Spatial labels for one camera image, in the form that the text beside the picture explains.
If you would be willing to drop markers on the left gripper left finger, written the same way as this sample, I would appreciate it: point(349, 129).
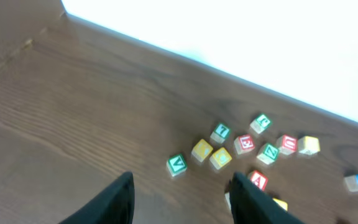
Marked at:
point(113, 205)

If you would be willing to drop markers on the red E block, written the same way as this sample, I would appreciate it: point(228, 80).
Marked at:
point(244, 144)

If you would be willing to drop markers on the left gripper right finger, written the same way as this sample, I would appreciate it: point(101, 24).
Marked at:
point(251, 205)

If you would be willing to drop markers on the yellow S block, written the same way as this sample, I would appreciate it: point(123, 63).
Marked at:
point(281, 203)

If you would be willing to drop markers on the red U block top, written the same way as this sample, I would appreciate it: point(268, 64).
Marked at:
point(286, 144)

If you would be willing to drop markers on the yellow block top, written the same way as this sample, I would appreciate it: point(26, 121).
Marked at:
point(308, 145)

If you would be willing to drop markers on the green J block top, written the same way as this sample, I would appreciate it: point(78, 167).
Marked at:
point(260, 123)

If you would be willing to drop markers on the green 7 block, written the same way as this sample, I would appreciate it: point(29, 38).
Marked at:
point(220, 133)

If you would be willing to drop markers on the red A block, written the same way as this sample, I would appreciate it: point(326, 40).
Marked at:
point(258, 179)

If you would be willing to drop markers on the yellow block beside left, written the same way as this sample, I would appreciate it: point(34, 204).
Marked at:
point(220, 158)

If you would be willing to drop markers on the red-sided wooden block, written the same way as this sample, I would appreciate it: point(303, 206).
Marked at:
point(227, 198)

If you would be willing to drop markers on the green Z block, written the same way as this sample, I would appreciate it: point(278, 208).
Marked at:
point(268, 154)

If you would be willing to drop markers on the green V block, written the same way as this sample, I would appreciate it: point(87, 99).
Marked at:
point(176, 165)

